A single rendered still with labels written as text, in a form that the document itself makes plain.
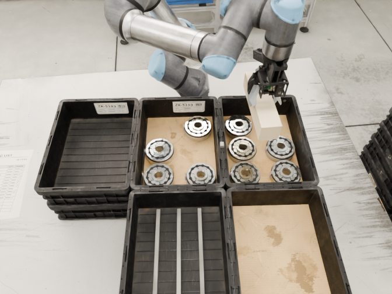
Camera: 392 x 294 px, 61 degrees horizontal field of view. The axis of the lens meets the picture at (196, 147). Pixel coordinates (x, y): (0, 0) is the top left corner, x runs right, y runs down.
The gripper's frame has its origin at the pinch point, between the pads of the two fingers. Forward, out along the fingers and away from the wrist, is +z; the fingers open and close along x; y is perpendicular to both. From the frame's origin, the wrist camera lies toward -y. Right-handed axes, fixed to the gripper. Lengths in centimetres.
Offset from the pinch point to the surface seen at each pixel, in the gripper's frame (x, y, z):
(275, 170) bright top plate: 6.1, 11.8, 23.1
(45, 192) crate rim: -69, 16, 16
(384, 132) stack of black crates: 83, -28, 62
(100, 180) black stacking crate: -55, 8, 26
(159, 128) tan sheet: -33.5, -13.7, 26.2
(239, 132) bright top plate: -3.3, -6.2, 23.1
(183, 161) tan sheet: -25.5, 2.7, 26.1
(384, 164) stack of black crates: 84, -16, 76
